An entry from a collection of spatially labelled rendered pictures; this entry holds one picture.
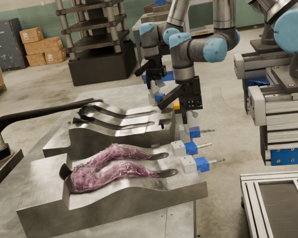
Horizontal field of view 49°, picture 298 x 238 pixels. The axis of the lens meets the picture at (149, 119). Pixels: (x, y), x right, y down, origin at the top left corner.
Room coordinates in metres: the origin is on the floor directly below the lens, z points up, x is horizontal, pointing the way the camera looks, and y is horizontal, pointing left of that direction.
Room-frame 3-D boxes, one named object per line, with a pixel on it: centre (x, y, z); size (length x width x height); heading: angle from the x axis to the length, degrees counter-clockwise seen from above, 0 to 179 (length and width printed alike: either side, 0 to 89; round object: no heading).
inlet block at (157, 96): (1.57, -0.09, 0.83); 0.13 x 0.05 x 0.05; 60
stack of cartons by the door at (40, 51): (7.76, 2.10, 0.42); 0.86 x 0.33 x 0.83; 82
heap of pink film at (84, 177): (0.85, 0.14, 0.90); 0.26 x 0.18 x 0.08; 97
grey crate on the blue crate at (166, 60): (4.49, -0.34, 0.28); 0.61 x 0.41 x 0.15; 82
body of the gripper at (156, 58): (1.57, -0.07, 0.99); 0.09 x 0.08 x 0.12; 60
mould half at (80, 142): (1.21, 0.16, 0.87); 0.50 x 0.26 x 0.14; 79
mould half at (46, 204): (0.84, 0.14, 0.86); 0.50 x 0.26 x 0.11; 97
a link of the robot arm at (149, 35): (1.58, -0.07, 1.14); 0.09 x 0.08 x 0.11; 88
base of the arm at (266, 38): (1.42, -0.63, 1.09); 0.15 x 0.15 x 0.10
